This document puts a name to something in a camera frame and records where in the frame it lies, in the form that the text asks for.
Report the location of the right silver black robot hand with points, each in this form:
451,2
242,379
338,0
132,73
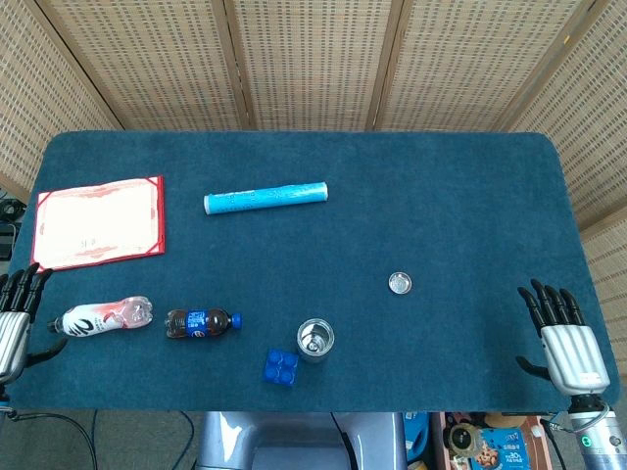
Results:
575,352

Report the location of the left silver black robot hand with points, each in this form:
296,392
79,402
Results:
12,338

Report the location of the metal strainer lid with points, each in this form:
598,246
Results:
400,283

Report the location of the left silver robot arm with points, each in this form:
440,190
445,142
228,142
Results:
4,396

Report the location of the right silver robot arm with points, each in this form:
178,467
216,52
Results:
600,436

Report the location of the pink storage box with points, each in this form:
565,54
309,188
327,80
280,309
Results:
539,440

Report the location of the blue snack box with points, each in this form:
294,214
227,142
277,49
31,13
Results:
499,448

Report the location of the red certificate folder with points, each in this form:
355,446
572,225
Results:
98,220

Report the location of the blue plastic container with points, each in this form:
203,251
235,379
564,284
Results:
416,433

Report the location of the small Pepsi cola bottle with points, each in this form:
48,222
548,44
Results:
196,323

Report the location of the blue table cloth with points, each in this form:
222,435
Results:
392,205

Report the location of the clear plastic jar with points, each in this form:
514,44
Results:
316,340

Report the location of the blue plastic building brick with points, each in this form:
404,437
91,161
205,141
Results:
280,368

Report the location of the cyan cylindrical tube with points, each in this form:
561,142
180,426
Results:
264,197

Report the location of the grey robot torso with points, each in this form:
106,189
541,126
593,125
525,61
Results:
294,440

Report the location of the woven wooden folding screen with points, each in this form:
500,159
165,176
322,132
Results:
313,59

